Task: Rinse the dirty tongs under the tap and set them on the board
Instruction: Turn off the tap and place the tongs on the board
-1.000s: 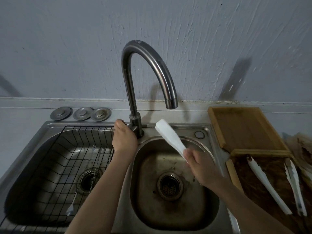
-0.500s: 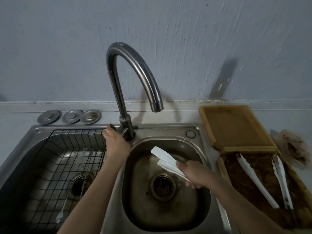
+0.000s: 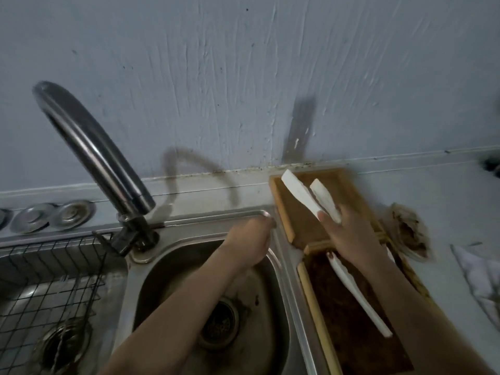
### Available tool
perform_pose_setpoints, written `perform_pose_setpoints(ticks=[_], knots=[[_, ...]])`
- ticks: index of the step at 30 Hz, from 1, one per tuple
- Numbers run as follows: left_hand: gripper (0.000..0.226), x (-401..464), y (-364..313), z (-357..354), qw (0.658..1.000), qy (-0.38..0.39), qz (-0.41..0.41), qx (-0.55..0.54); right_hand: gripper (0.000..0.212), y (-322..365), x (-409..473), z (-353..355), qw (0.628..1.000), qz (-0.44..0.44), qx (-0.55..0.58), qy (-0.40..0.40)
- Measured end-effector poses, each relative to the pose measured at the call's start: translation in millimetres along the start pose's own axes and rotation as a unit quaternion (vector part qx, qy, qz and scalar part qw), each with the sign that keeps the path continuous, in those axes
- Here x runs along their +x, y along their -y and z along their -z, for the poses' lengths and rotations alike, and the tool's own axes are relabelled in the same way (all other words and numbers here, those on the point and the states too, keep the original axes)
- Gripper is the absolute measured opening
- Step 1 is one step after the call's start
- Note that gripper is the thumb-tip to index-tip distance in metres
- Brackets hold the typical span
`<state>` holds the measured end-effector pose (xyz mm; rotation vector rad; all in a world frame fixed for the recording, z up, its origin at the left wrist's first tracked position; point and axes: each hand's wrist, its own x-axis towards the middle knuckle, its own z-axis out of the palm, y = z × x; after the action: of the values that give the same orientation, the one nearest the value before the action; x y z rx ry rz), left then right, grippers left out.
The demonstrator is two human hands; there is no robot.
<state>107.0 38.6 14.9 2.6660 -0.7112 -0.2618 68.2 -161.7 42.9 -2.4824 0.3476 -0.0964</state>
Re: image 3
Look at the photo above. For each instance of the person's right hand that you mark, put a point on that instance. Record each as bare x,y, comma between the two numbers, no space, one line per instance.
355,238

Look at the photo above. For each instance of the person's left hand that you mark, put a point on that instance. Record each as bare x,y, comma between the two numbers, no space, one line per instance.
250,242

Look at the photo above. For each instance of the stainless steel double sink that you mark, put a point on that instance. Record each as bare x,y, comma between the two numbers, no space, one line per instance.
187,226

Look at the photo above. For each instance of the wooden two-compartment tray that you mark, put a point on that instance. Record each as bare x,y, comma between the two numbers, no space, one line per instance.
315,308

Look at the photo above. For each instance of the curved steel faucet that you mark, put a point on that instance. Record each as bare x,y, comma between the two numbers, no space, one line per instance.
93,144

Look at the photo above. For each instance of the person's right forearm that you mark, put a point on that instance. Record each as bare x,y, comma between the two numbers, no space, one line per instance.
422,320

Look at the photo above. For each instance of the person's left forearm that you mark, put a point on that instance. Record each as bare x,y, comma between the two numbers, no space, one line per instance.
168,320

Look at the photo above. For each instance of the round metal sink drain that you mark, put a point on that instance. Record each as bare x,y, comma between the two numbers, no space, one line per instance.
218,324
62,347

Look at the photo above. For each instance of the stained crumpled plastic bag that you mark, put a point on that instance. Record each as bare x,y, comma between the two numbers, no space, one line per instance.
410,234

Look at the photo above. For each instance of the crumpled white tissue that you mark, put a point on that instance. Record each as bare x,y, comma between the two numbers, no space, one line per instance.
480,277

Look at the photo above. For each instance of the dark metal stand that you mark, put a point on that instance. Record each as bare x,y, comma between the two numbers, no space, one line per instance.
493,164

